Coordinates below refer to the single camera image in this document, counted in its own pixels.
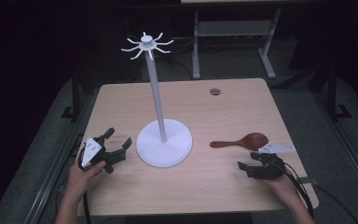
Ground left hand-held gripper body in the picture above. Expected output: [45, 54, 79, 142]
[78, 135, 116, 175]

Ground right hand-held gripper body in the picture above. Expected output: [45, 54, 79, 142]
[250, 141, 296, 181]

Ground brown wooden spoon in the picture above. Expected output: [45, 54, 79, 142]
[209, 132, 269, 152]

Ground white hook rack stand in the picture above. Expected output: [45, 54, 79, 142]
[120, 31, 194, 169]

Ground person's right hand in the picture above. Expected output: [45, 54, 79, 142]
[260, 168, 296, 203]

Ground person's left hand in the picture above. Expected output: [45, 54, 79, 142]
[64, 160, 107, 201]

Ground dark metal stand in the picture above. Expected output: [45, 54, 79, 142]
[60, 70, 86, 123]
[322, 62, 354, 123]

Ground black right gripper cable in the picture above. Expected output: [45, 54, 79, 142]
[273, 159, 315, 219]

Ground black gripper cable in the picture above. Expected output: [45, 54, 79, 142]
[273, 159, 315, 219]
[82, 189, 92, 224]

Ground aluminium floor rail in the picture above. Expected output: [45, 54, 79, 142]
[315, 92, 358, 204]
[22, 124, 87, 224]

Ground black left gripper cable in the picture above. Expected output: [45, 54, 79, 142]
[82, 189, 92, 224]

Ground black floor cable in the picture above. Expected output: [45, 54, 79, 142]
[312, 184, 358, 224]

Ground grey metal frame desk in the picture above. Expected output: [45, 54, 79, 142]
[180, 0, 282, 80]

